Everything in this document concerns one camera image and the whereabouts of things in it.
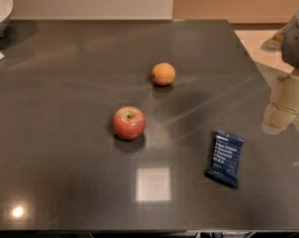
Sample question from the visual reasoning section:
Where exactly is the red apple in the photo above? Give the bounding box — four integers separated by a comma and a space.
112, 106, 146, 141

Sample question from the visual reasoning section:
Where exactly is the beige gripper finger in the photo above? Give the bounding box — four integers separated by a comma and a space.
261, 68, 299, 135

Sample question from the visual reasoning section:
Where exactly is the dark blue snack bar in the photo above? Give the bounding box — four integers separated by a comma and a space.
205, 129, 245, 188

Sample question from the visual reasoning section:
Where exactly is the orange fruit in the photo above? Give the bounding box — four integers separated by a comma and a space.
151, 62, 176, 85

